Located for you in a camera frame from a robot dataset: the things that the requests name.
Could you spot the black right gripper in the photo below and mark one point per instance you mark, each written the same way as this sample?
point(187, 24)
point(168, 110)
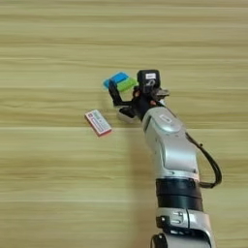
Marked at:
point(142, 105)

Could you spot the red white card box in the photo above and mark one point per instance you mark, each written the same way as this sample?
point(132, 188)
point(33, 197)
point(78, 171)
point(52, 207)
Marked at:
point(98, 122)

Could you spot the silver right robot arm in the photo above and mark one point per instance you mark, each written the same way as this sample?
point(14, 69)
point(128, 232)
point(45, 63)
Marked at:
point(176, 151)

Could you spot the green rectangular block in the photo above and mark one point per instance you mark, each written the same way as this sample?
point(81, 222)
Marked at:
point(127, 84)

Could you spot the blue rectangular block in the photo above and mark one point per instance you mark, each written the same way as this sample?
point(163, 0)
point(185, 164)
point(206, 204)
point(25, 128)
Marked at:
point(115, 79)

